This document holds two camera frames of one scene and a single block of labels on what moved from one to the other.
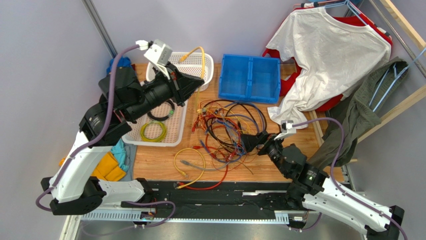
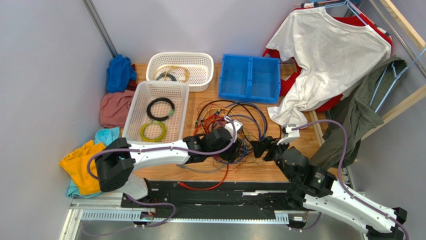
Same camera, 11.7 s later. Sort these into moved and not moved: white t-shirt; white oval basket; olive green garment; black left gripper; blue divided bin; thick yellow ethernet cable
Moved: black left gripper; thick yellow ethernet cable
Not moved: blue divided bin; white t-shirt; white oval basket; olive green garment
